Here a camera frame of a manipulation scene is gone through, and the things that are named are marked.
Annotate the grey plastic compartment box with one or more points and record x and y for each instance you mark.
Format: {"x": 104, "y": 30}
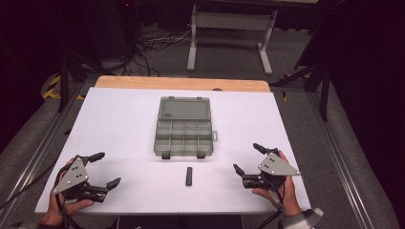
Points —
{"x": 184, "y": 127}

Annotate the person's right hand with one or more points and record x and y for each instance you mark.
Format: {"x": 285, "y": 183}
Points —
{"x": 290, "y": 197}

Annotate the black flat box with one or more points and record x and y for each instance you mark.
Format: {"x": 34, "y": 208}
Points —
{"x": 181, "y": 222}

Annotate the person's left hand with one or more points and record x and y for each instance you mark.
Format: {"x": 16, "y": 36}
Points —
{"x": 55, "y": 208}

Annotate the small black bar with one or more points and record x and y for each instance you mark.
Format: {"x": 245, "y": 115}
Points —
{"x": 189, "y": 176}

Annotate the white table board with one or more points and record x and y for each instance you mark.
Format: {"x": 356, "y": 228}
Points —
{"x": 121, "y": 127}

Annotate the wooden table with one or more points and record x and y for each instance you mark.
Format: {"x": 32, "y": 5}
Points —
{"x": 178, "y": 83}

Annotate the yellow black hazard tape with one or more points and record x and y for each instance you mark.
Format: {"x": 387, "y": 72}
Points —
{"x": 52, "y": 89}

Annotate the aluminium floor rail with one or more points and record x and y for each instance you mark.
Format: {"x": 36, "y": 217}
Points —
{"x": 340, "y": 159}
{"x": 38, "y": 149}

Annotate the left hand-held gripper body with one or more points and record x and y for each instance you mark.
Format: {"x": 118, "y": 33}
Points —
{"x": 74, "y": 175}

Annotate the black computer tower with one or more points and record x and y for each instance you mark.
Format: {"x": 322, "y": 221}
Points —
{"x": 130, "y": 28}

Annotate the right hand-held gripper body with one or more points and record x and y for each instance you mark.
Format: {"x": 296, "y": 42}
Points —
{"x": 273, "y": 166}

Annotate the white metal table frame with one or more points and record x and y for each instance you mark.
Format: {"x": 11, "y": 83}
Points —
{"x": 234, "y": 20}

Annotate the black metal stand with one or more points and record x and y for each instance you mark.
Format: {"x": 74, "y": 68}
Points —
{"x": 323, "y": 89}
{"x": 65, "y": 79}

